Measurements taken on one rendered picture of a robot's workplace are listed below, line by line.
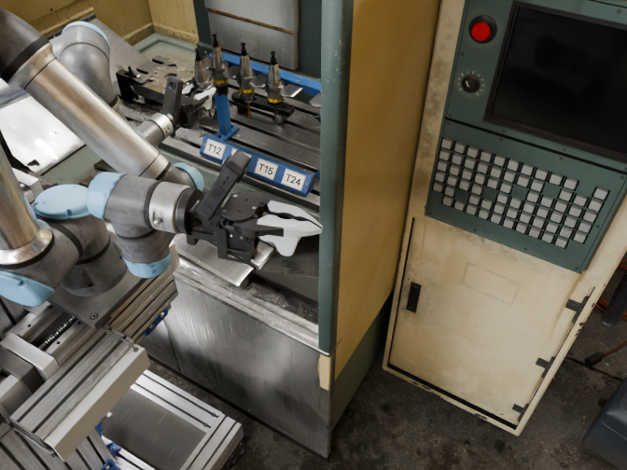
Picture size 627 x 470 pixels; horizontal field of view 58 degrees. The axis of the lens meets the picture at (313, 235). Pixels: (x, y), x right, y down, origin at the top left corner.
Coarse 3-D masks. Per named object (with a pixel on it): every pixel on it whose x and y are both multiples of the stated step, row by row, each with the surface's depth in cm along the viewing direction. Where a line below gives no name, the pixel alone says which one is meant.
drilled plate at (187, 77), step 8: (176, 64) 231; (184, 64) 231; (152, 72) 227; (160, 72) 227; (168, 72) 227; (176, 72) 227; (184, 72) 227; (192, 72) 228; (208, 72) 227; (152, 80) 223; (160, 80) 223; (184, 80) 223; (136, 88) 222; (144, 88) 220; (152, 88) 219; (160, 88) 219; (144, 96) 223; (152, 96) 220; (160, 96) 218
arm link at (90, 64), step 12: (72, 48) 133; (84, 48) 133; (96, 48) 136; (60, 60) 134; (72, 60) 132; (84, 60) 132; (96, 60) 134; (84, 72) 132; (96, 72) 133; (108, 72) 137; (96, 84) 133; (108, 84) 136; (108, 96) 136
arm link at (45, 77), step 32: (0, 32) 83; (32, 32) 88; (32, 64) 87; (64, 64) 92; (32, 96) 91; (64, 96) 90; (96, 96) 94; (96, 128) 93; (128, 128) 96; (128, 160) 96; (160, 160) 99
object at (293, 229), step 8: (264, 216) 81; (272, 216) 81; (264, 224) 80; (272, 224) 80; (280, 224) 80; (288, 224) 80; (296, 224) 80; (304, 224) 80; (312, 224) 80; (288, 232) 80; (296, 232) 80; (304, 232) 80; (312, 232) 80; (320, 232) 81; (264, 240) 82; (272, 240) 82; (280, 240) 82; (288, 240) 81; (296, 240) 81; (280, 248) 83; (288, 248) 82
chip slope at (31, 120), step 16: (112, 32) 293; (112, 48) 287; (128, 48) 291; (112, 64) 282; (128, 64) 285; (112, 80) 277; (0, 112) 246; (16, 112) 249; (32, 112) 252; (48, 112) 255; (0, 128) 243; (16, 128) 245; (32, 128) 248; (48, 128) 251; (64, 128) 254; (16, 144) 242; (32, 144) 244; (48, 144) 247; (64, 144) 250; (80, 144) 253; (16, 160) 240; (48, 160) 243
